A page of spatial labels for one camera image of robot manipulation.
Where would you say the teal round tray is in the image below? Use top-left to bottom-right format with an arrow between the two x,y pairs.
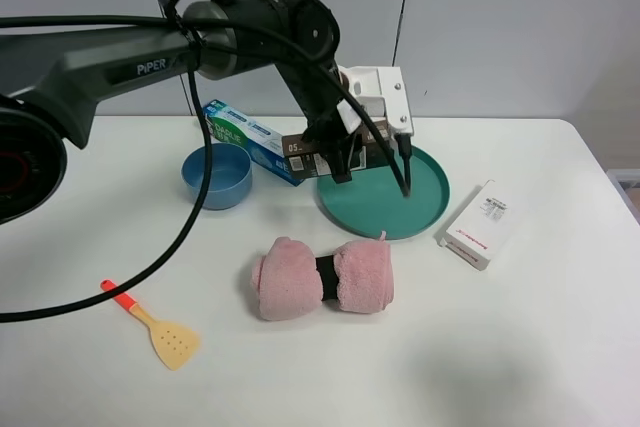
316,147 -> 451,240

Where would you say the dark brown carton box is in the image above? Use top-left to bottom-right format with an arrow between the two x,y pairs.
282,125 -> 389,180

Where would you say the white Snowwhite box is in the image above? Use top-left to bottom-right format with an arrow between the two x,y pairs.
439,180 -> 521,271

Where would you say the Darlie toothpaste box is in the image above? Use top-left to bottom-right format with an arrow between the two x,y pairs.
203,99 -> 302,186

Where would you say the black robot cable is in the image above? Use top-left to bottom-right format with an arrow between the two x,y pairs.
0,0 -> 414,325

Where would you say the yellow spatula orange handle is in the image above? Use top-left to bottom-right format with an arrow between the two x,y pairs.
114,293 -> 200,371

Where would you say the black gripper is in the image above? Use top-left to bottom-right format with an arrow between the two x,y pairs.
300,106 -> 361,183

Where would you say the blue plastic bowl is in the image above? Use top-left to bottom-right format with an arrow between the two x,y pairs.
181,143 -> 253,211

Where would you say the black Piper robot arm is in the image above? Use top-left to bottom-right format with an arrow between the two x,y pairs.
1,0 -> 355,183

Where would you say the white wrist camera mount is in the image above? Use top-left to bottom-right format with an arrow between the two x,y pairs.
338,66 -> 414,136

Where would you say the pink rolled towel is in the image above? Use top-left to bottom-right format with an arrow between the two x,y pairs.
251,232 -> 394,321

